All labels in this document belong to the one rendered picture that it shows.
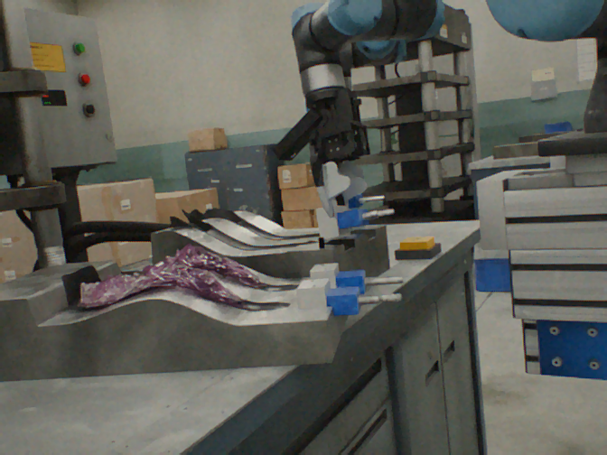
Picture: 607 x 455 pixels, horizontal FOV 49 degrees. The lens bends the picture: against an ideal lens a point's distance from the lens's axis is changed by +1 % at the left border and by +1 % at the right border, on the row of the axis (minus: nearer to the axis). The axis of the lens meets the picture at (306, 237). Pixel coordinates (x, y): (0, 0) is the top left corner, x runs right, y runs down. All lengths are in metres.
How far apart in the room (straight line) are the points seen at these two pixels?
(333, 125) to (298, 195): 6.98
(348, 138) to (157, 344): 0.49
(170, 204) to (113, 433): 5.11
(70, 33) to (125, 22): 8.13
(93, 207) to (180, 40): 4.78
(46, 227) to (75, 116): 0.39
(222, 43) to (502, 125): 3.75
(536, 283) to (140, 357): 0.51
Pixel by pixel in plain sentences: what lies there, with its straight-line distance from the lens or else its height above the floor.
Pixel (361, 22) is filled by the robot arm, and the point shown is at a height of 1.24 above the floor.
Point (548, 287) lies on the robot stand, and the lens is 0.87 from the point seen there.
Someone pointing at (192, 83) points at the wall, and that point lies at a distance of 9.29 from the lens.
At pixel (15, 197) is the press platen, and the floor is 1.02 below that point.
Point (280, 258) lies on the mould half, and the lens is 1.13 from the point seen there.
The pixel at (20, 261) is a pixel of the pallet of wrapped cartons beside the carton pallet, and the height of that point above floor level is 0.41.
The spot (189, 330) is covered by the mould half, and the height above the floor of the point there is 0.85.
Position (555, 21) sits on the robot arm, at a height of 1.16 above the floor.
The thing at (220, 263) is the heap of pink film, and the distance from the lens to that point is 0.99.
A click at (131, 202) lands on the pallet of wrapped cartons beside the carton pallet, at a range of 5.16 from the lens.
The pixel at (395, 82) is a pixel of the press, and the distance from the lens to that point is 5.19.
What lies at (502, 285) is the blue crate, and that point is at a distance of 4.39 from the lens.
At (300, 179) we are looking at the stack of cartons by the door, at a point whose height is 0.66.
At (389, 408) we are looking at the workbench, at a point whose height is 0.55.
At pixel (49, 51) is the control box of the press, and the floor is 1.36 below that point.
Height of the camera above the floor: 1.06
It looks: 8 degrees down
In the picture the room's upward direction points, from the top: 6 degrees counter-clockwise
